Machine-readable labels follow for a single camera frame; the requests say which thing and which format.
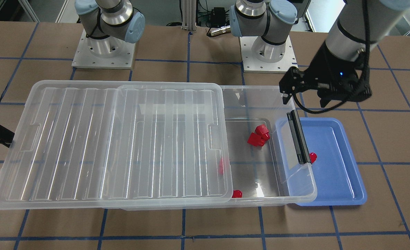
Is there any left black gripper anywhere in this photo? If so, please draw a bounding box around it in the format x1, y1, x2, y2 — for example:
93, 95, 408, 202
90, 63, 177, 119
278, 42, 359, 105

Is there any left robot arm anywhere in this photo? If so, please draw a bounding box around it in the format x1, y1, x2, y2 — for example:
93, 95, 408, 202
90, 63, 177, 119
229, 0, 410, 112

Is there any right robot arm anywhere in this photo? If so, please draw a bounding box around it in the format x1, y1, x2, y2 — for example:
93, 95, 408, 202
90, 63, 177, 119
74, 0, 145, 68

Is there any clear plastic storage box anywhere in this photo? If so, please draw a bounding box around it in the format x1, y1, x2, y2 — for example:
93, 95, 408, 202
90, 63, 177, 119
101, 85, 318, 211

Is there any blue plastic tray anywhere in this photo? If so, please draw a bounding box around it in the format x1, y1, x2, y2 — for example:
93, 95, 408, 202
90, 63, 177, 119
273, 117, 367, 206

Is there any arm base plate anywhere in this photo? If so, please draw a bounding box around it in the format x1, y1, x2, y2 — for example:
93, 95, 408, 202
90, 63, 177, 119
239, 36, 298, 73
72, 30, 136, 70

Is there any black box latch handle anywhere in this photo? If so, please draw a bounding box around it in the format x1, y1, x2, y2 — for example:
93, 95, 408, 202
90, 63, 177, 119
287, 109, 311, 165

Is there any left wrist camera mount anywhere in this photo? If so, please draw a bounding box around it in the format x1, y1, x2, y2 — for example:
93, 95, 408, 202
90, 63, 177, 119
317, 76, 373, 108

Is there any aluminium frame post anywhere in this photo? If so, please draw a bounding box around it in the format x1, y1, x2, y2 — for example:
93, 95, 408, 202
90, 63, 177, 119
180, 0, 198, 33

